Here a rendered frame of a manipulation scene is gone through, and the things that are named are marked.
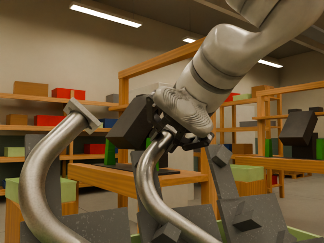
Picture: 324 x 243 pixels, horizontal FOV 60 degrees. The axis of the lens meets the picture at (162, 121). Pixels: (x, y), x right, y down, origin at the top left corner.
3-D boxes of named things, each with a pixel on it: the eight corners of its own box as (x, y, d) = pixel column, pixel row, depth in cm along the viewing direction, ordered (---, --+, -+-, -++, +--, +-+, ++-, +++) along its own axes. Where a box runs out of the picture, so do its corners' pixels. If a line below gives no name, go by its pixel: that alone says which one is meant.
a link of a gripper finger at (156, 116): (167, 121, 51) (156, 135, 55) (154, 111, 51) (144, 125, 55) (163, 126, 50) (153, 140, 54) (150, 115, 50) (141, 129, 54)
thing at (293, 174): (295, 179, 834) (294, 164, 837) (269, 176, 897) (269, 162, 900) (312, 175, 911) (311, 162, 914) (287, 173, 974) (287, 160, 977)
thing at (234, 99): (269, 201, 531) (266, 83, 547) (182, 184, 729) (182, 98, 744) (284, 197, 564) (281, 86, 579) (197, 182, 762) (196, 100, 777)
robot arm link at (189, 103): (148, 101, 38) (165, 69, 33) (185, 64, 45) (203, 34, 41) (202, 142, 37) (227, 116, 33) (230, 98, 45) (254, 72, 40)
